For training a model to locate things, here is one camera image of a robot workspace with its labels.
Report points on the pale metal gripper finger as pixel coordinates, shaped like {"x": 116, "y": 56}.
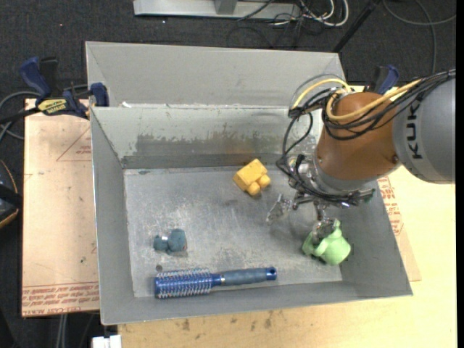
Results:
{"x": 323, "y": 227}
{"x": 277, "y": 209}

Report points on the pale green toy cup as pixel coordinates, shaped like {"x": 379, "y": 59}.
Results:
{"x": 331, "y": 248}

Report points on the yellow toy block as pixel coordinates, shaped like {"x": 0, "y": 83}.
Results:
{"x": 249, "y": 175}

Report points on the grey metal bin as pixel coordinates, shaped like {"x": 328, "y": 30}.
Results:
{"x": 217, "y": 216}

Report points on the dark teal toy figure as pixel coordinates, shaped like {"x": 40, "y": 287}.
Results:
{"x": 174, "y": 240}

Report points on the blue round hairbrush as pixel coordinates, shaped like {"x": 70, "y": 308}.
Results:
{"x": 188, "y": 283}

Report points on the brown cardboard board red print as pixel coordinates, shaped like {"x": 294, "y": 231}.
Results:
{"x": 58, "y": 201}

